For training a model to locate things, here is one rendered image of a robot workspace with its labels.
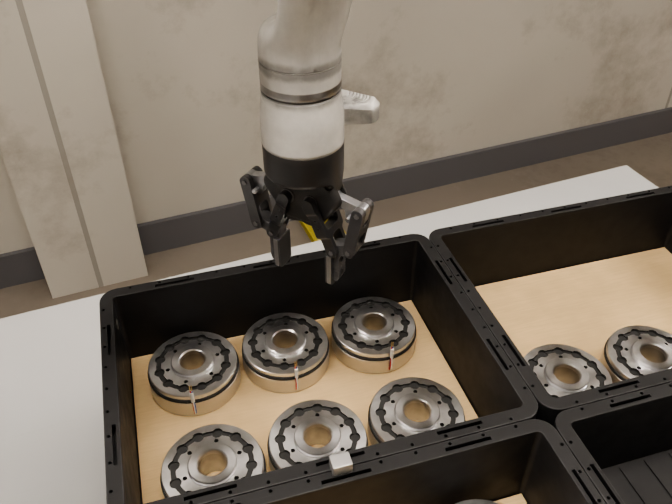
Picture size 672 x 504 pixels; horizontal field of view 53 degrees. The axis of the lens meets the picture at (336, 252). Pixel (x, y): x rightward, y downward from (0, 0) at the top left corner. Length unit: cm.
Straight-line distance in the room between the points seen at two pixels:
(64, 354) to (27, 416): 11
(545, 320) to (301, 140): 46
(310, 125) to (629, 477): 49
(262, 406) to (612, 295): 49
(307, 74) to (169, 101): 160
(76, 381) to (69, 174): 110
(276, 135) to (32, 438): 58
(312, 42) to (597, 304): 57
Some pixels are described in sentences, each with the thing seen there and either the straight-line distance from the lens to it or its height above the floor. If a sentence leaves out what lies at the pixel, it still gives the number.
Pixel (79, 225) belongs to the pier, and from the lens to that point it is 216.
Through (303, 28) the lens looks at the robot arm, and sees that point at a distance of 54.
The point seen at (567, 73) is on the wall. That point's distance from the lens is 280.
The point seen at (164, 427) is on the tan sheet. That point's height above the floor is 83.
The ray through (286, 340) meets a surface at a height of 85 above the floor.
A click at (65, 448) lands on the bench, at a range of 98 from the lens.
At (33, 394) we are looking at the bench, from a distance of 105.
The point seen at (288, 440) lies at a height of 86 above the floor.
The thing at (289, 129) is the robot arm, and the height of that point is 117.
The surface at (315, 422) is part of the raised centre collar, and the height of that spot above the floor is 87.
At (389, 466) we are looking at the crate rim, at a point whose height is 93.
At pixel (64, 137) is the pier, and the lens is 201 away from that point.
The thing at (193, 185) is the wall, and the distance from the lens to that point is 230.
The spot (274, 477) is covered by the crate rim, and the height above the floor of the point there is 93.
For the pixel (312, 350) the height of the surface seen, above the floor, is 86.
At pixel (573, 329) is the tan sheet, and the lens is 92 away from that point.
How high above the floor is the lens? 144
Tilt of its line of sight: 39 degrees down
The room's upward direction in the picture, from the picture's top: straight up
